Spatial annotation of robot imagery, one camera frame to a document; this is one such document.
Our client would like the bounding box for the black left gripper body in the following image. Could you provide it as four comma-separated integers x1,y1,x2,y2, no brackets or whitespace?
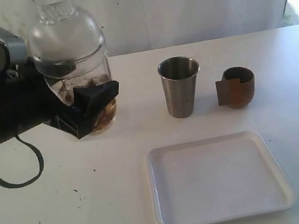
0,60,94,144

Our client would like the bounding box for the clear plastic measuring cup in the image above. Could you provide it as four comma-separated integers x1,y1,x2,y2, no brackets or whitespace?
33,45,119,139

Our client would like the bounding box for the clear plastic dome lid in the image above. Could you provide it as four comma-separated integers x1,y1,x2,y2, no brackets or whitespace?
28,0,106,75

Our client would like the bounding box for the stainless steel cup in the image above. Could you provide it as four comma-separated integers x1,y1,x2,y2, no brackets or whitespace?
157,56,200,118

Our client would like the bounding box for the brown wooden bowl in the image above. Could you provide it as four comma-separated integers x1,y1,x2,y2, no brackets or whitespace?
215,66,255,109

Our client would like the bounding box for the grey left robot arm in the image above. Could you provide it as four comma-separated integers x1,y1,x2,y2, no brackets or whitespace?
0,58,119,144

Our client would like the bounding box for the white rectangular tray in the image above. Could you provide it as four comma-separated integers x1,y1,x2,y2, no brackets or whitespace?
146,131,297,224

